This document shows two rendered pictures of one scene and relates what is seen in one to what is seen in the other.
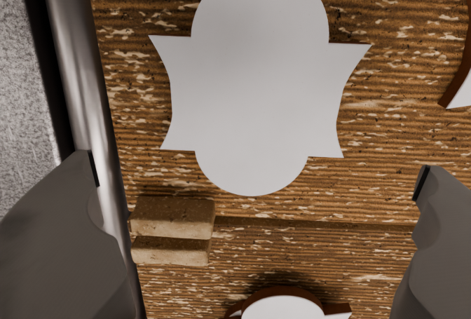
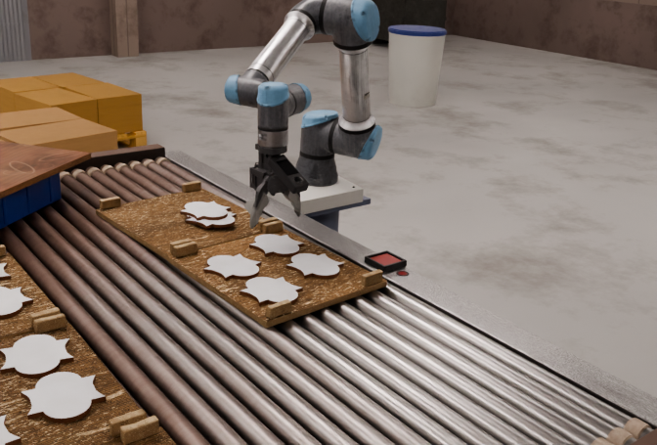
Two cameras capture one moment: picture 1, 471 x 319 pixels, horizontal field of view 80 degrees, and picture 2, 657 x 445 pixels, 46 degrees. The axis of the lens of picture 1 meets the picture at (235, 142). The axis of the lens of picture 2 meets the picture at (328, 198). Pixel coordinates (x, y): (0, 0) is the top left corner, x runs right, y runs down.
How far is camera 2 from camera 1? 1.89 m
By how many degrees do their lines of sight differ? 51
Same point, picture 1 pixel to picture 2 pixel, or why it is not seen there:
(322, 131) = (259, 244)
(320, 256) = (225, 236)
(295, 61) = (276, 248)
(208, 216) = (266, 228)
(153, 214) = (278, 225)
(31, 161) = (313, 232)
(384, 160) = (237, 249)
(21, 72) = (326, 241)
